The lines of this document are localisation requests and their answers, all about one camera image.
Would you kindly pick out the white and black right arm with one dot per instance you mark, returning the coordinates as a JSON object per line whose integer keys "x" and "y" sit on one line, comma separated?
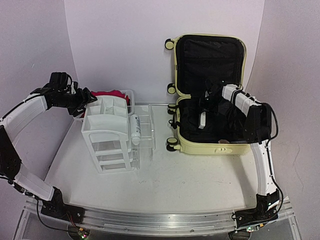
{"x": 257, "y": 132}

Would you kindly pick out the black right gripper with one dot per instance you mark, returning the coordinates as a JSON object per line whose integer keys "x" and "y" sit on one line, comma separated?
{"x": 202, "y": 106}

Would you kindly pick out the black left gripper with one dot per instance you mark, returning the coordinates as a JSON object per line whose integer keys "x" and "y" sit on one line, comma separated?
{"x": 82, "y": 99}

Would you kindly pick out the small white tube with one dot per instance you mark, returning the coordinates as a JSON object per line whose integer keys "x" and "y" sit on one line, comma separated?
{"x": 202, "y": 120}

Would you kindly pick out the magenta pink garment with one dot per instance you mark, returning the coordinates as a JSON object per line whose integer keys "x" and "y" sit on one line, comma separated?
{"x": 109, "y": 103}

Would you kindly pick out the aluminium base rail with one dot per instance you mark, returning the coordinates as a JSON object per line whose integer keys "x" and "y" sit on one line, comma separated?
{"x": 156, "y": 224}

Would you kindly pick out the white perforated plastic basket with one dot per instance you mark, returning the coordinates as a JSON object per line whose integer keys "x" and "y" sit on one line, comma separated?
{"x": 110, "y": 119}

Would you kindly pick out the white plastic drawer organizer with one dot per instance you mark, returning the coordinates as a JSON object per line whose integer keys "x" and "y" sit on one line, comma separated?
{"x": 110, "y": 145}

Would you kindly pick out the translucent white bottle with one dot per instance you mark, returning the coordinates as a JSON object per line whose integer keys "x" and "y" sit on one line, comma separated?
{"x": 135, "y": 129}

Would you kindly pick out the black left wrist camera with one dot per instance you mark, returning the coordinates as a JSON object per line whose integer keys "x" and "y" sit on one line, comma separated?
{"x": 60, "y": 81}

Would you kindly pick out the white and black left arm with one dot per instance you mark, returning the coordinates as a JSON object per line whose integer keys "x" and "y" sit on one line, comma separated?
{"x": 13, "y": 131}

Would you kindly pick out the pale yellow hard-shell suitcase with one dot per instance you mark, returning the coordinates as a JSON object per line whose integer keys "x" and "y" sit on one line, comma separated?
{"x": 197, "y": 58}

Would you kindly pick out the grey flat case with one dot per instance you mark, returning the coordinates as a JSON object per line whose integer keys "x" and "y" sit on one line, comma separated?
{"x": 239, "y": 142}

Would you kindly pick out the beige hexagonal compact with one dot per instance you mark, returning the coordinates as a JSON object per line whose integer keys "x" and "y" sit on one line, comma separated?
{"x": 223, "y": 141}

